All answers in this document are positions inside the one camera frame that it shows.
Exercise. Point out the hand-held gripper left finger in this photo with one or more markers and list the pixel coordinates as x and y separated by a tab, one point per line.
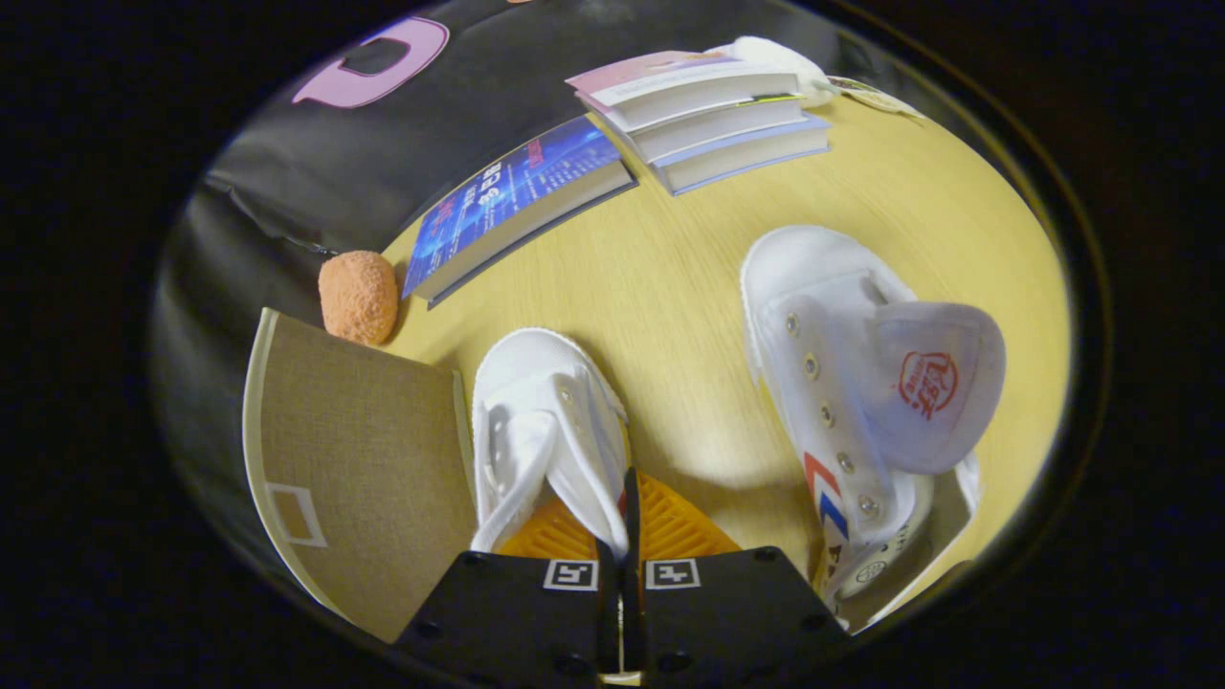
507	612

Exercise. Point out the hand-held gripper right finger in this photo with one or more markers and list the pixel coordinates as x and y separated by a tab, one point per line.
633	536

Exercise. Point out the white canvas shoe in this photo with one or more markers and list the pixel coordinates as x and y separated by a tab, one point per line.
813	277
536	383

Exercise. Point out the beige fabric storage box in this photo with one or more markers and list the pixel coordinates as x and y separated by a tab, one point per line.
364	450

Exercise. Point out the orange fuzzy ball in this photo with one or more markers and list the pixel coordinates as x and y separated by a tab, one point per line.
359	297

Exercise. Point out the pale blue cover book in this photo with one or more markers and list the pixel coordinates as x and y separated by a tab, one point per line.
746	158

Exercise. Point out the white cover book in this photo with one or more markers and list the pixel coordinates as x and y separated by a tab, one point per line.
718	129

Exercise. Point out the pink cover book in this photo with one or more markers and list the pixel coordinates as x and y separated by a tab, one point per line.
660	72

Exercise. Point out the white soft cloth bundle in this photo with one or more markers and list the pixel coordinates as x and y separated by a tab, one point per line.
775	57

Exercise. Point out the black backdrop cloth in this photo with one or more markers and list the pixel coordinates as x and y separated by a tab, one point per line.
268	172

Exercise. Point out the beige colour swatch card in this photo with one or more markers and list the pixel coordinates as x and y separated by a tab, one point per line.
871	94

